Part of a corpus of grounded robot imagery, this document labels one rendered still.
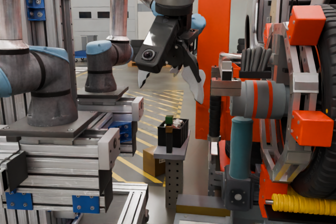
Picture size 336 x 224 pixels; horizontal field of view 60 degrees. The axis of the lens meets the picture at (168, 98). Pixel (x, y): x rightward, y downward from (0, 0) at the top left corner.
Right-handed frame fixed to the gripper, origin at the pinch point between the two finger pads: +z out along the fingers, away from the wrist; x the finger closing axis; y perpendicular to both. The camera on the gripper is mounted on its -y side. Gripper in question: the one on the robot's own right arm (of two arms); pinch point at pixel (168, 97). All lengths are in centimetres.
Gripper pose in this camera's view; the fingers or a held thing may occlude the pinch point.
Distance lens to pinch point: 64.0
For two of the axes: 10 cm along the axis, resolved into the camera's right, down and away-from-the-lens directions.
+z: -0.1, 8.4, 5.5
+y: 4.3, -4.9, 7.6
